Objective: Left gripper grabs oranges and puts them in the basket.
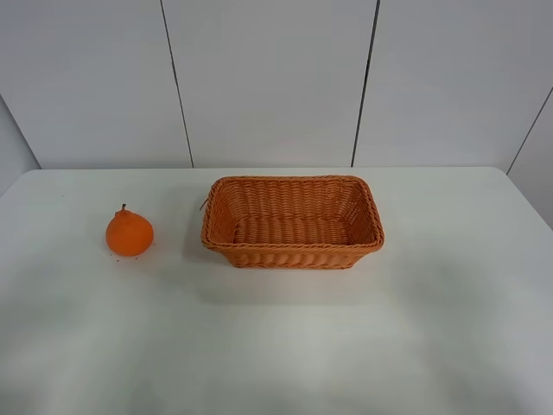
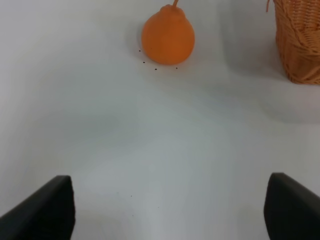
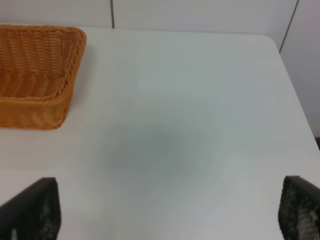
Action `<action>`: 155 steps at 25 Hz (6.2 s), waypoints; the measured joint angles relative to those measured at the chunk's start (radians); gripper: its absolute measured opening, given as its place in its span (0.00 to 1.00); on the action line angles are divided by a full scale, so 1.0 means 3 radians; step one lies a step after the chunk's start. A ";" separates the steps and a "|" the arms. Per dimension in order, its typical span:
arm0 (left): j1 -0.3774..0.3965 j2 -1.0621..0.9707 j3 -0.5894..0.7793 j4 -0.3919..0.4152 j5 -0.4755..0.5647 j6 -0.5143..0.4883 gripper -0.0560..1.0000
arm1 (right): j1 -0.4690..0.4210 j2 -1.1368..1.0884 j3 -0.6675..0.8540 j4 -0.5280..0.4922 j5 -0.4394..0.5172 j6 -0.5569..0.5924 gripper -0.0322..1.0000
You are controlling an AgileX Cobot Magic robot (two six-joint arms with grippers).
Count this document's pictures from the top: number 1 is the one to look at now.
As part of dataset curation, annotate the orange with stem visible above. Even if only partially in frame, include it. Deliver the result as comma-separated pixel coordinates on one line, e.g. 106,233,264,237
105,203,154,257

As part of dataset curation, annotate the orange wicker basket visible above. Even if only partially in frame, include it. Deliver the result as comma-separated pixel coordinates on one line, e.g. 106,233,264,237
201,176,385,270

